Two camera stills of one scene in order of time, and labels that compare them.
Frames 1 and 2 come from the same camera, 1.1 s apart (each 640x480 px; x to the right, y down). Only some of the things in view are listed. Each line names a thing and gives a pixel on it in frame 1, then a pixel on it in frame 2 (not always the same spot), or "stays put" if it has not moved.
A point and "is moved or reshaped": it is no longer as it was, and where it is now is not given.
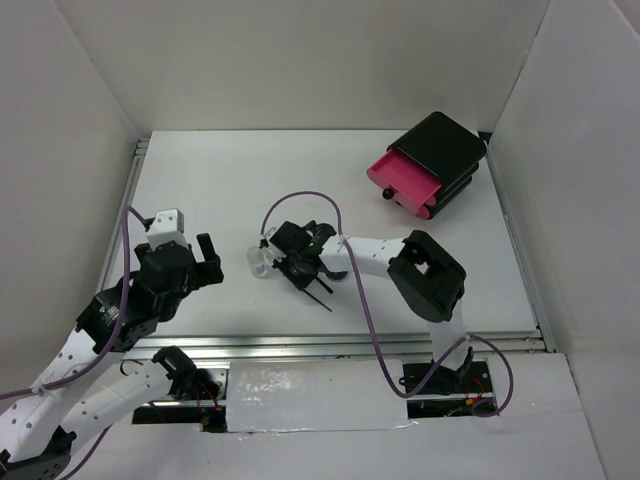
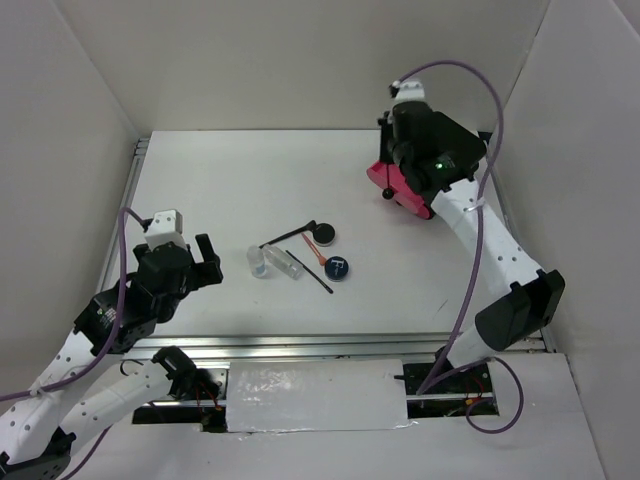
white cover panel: x=276 y=396 stays put
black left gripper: x=210 y=270 stays put
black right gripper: x=300 y=283 → x=385 y=129
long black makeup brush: x=325 y=287 is moved or reshaped
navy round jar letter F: x=336 y=276 stays put
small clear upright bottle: x=256 y=259 stays put
